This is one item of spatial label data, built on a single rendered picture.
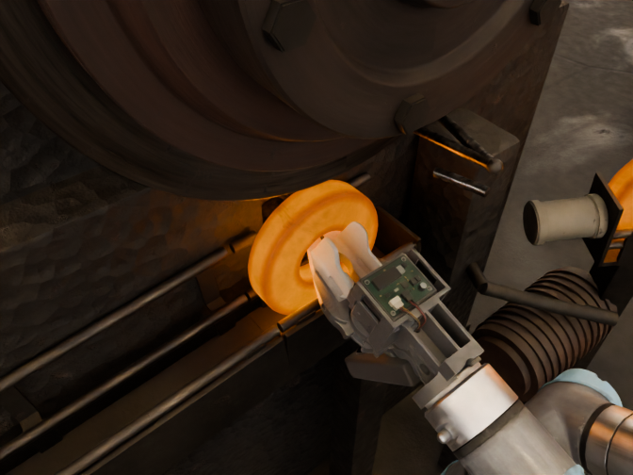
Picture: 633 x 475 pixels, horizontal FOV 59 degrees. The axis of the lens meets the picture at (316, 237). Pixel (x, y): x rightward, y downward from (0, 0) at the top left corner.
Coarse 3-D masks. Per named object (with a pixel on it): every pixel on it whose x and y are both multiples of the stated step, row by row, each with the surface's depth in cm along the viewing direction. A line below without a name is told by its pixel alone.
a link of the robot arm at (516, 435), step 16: (512, 416) 46; (528, 416) 47; (480, 432) 53; (496, 432) 46; (512, 432) 46; (528, 432) 46; (544, 432) 47; (464, 448) 47; (480, 448) 46; (496, 448) 45; (512, 448) 45; (528, 448) 45; (544, 448) 45; (560, 448) 47; (464, 464) 48; (480, 464) 46; (496, 464) 45; (512, 464) 45; (528, 464) 45; (544, 464) 45; (560, 464) 45
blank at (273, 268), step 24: (312, 192) 56; (336, 192) 56; (360, 192) 59; (288, 216) 55; (312, 216) 55; (336, 216) 58; (360, 216) 60; (264, 240) 55; (288, 240) 55; (312, 240) 57; (264, 264) 55; (288, 264) 57; (264, 288) 57; (288, 288) 59; (312, 288) 62; (288, 312) 62
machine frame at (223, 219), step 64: (512, 64) 75; (0, 128) 44; (512, 128) 86; (0, 192) 46; (64, 192) 48; (128, 192) 48; (384, 192) 73; (0, 256) 44; (64, 256) 47; (128, 256) 52; (192, 256) 57; (0, 320) 47; (64, 320) 51; (128, 320) 57; (192, 320) 63; (64, 384) 56; (128, 384) 63; (320, 384) 95; (256, 448) 94; (320, 448) 114
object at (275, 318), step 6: (372, 252) 72; (378, 252) 72; (252, 312) 66; (258, 312) 66; (264, 312) 66; (270, 312) 66; (276, 312) 66; (252, 318) 65; (258, 318) 65; (264, 318) 65; (270, 318) 65; (276, 318) 65; (282, 318) 65; (258, 324) 64; (264, 324) 64; (270, 324) 64; (276, 324) 64; (264, 330) 64
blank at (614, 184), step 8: (632, 160) 70; (624, 168) 71; (632, 168) 70; (616, 176) 72; (624, 176) 71; (632, 176) 70; (616, 184) 72; (624, 184) 70; (632, 184) 69; (616, 192) 71; (624, 192) 70; (632, 192) 70; (624, 200) 71; (632, 200) 71; (624, 208) 72; (632, 208) 72; (624, 216) 73; (632, 216) 73; (624, 224) 74; (632, 224) 74
